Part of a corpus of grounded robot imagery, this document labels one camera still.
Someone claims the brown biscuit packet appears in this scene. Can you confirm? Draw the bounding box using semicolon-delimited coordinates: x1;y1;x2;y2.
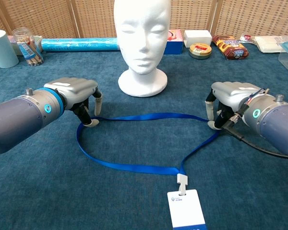
211;35;250;61

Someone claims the bamboo folding screen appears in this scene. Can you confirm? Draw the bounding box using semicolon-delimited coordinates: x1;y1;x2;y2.
0;0;288;39

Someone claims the clear jar of biscuit sticks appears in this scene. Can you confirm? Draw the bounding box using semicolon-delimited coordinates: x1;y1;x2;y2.
12;27;44;67

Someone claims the round tin with yellow lid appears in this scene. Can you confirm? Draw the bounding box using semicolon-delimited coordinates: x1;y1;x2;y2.
189;43;212;59

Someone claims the blue cling film roll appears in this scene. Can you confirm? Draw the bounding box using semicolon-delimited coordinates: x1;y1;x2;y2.
41;37;121;53

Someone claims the blue and pink Oreo box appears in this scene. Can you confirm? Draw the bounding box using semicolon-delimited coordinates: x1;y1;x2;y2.
164;29;184;55

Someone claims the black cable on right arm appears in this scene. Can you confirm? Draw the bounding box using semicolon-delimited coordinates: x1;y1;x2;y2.
222;114;288;160

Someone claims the light blue plastic cup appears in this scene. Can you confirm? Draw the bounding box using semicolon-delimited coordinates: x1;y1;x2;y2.
0;29;19;69

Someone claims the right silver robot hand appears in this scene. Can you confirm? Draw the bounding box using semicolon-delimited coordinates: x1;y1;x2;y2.
205;81;267;130

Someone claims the blue lanyard with badge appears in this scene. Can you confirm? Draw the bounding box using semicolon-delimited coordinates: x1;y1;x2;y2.
76;112;223;230

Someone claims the small white box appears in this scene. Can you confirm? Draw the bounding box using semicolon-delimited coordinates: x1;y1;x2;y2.
183;30;213;48

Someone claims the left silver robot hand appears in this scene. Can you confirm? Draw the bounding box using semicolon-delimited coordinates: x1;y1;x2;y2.
43;77;103;127

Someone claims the small red and white packet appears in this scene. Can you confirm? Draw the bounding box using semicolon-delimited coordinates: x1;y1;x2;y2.
240;34;255;44

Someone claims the white foam mannequin head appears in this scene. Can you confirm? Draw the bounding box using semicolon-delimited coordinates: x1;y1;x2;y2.
113;0;171;98

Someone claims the clear packet of white goods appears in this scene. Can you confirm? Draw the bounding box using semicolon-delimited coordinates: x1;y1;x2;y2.
253;35;288;53

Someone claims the teal blue table cloth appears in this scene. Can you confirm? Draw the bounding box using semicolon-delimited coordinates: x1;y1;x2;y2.
0;43;288;230

